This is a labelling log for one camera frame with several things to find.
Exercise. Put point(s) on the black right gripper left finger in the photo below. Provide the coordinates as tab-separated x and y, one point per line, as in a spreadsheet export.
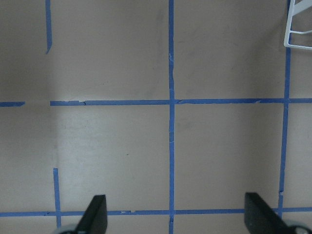
94	220

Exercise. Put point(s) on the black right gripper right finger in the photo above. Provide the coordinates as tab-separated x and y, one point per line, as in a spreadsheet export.
259	218

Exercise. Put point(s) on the white wire cup rack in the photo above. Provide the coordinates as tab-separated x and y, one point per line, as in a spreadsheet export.
298	32

